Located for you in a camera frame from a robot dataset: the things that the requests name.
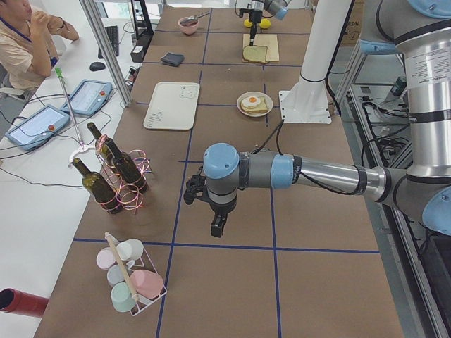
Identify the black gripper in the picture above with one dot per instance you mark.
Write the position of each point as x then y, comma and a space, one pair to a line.
253, 17
220, 208

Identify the bread slice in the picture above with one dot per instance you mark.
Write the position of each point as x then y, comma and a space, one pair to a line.
255, 54
262, 108

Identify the fried egg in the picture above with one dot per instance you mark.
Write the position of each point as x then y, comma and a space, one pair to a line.
251, 102

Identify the white round plate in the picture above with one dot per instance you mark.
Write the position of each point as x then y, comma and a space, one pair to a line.
269, 103

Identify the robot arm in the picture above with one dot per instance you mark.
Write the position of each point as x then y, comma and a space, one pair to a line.
274, 7
420, 30

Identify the cream bear tray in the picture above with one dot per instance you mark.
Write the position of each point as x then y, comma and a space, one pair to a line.
173, 106

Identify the yellow lemon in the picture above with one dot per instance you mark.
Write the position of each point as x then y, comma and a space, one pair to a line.
247, 23
265, 24

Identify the wooden cutting board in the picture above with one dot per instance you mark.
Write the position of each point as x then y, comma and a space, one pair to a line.
269, 40

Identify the metal scoop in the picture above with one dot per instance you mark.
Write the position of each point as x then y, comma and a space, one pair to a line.
197, 16

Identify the pink bowl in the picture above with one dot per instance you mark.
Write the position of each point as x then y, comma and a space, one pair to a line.
188, 25

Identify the grey folded cloth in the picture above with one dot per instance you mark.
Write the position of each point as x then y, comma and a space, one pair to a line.
172, 59

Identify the white cup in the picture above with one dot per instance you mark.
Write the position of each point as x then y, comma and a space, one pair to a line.
131, 249

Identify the dark green wine bottle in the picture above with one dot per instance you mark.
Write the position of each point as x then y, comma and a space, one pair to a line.
126, 167
100, 145
98, 187

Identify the grey cup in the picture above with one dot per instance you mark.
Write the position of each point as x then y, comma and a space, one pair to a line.
114, 275

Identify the light pink cup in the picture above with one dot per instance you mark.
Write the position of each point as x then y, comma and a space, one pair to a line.
105, 259

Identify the mint green cup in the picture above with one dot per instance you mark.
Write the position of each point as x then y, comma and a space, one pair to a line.
121, 298

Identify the black keyboard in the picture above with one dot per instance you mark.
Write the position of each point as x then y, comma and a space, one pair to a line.
112, 33

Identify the grabber stick tool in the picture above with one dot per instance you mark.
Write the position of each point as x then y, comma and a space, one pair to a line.
83, 147

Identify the black computer mouse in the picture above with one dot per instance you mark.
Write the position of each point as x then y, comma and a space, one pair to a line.
97, 66

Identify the blue teach pendant tablet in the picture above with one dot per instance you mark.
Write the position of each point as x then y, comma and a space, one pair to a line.
38, 128
89, 96

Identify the red cylinder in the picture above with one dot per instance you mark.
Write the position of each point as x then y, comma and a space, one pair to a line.
23, 303

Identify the seated person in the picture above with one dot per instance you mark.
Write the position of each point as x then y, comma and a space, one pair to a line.
28, 53

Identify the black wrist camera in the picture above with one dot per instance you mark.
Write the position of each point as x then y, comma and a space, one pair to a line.
195, 188
241, 11

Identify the white camera pole base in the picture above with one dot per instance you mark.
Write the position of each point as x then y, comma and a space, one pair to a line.
307, 101

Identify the white wire cup rack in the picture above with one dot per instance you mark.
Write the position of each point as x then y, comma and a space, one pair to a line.
127, 268

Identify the copper wire bottle rack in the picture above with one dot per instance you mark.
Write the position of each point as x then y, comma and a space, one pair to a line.
128, 194

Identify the aluminium frame post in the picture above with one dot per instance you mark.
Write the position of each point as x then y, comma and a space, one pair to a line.
95, 22

